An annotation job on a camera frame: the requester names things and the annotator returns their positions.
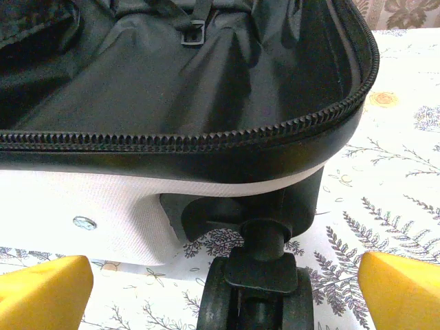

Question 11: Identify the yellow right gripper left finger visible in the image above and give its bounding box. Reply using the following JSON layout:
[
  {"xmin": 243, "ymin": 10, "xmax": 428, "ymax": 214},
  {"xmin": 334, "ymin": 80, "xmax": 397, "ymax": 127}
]
[{"xmin": 0, "ymin": 254, "xmax": 95, "ymax": 330}]

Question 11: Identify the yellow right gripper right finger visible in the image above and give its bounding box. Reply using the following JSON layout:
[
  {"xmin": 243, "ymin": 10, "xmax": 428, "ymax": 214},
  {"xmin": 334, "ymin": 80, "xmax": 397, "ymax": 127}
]
[{"xmin": 357, "ymin": 251, "xmax": 440, "ymax": 330}]

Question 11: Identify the white hard-shell suitcase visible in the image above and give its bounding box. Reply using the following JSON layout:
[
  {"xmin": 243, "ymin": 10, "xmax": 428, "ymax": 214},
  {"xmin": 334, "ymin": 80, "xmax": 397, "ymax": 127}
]
[{"xmin": 0, "ymin": 0, "xmax": 381, "ymax": 330}]

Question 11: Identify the floral tablecloth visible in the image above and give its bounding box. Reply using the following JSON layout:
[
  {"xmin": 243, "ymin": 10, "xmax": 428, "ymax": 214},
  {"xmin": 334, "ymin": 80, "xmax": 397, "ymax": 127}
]
[{"xmin": 0, "ymin": 29, "xmax": 440, "ymax": 330}]

